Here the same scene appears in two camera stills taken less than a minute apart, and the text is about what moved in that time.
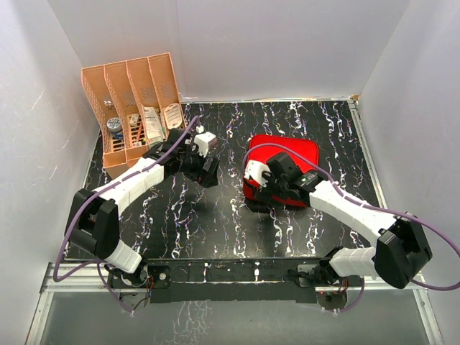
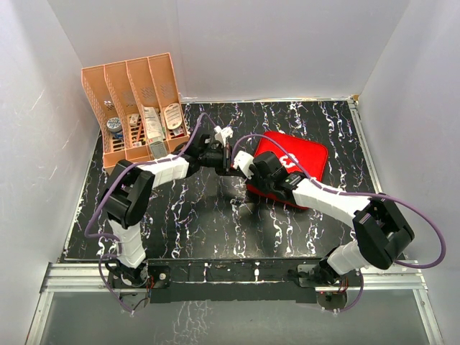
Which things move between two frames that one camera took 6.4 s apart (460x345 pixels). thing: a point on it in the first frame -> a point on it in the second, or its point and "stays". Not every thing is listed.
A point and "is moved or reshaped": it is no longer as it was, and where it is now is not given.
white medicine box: x=154 y=130 stays
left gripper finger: x=209 y=172 -> x=233 y=172
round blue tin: x=113 y=124 stays
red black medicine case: x=304 y=152 is moved or reshaped
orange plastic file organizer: x=137 y=103 stays
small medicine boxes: x=134 y=121 stays
